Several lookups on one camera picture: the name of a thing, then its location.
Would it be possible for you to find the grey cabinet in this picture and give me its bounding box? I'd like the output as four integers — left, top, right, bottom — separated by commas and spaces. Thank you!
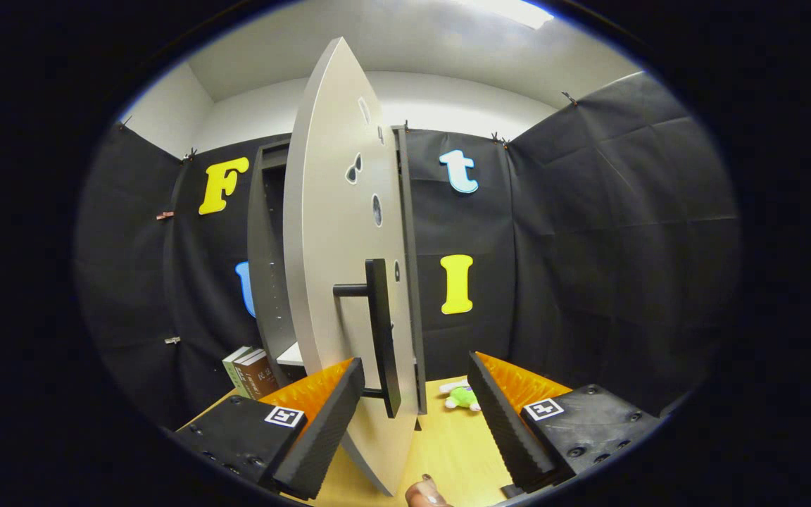
247, 125, 429, 415

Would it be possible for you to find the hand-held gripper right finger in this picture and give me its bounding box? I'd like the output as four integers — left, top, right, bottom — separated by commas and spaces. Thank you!
467, 351, 663, 494

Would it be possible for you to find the beige cabinet door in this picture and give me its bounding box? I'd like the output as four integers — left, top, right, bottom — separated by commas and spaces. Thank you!
283, 37, 420, 497

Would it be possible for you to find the black door handle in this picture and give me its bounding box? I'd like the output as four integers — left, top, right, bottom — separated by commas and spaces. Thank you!
333, 258, 403, 419

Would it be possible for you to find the green and pink plush toy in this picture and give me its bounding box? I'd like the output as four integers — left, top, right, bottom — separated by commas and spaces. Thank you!
439, 379, 482, 413

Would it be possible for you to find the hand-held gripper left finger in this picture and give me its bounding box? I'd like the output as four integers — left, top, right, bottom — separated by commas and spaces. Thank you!
170, 357, 366, 502

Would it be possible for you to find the brown book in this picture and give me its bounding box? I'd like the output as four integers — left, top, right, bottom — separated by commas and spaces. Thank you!
240, 351, 280, 401
233, 349, 265, 401

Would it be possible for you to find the black backdrop cloth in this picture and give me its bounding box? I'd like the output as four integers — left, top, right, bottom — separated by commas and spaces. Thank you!
75, 70, 741, 430

